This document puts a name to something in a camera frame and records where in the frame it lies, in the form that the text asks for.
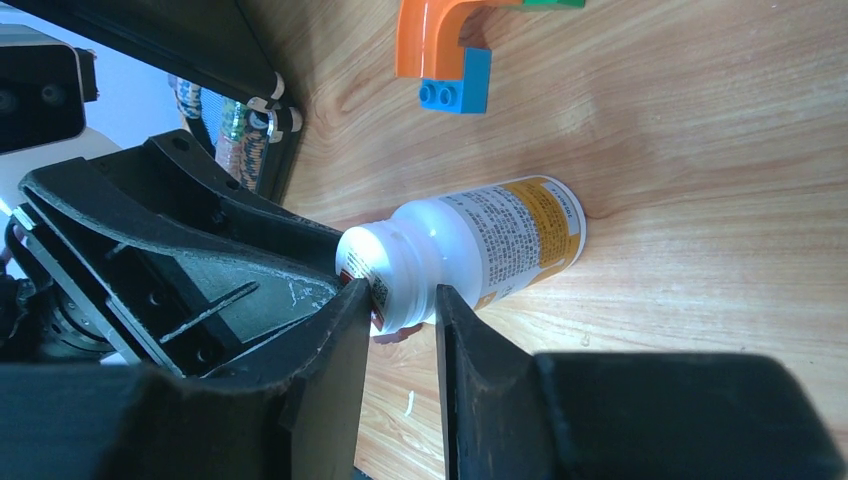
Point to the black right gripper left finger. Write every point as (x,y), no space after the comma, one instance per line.
(288,408)

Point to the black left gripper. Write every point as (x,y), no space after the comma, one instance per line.
(156,253)

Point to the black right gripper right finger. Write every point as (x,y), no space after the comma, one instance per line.
(509,414)

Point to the amber pill jar white lid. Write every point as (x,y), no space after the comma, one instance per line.
(487,243)

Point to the brown pill organizer strip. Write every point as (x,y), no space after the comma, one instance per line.
(398,336)

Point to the black poker chip case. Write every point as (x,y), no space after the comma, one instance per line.
(153,53)

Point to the orange curved toy block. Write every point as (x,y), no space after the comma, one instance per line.
(427,36)

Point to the blue toy block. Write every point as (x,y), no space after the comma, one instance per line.
(469,95)

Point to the green toy block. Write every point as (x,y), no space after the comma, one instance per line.
(548,5)

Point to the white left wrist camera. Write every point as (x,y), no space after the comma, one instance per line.
(45,85)

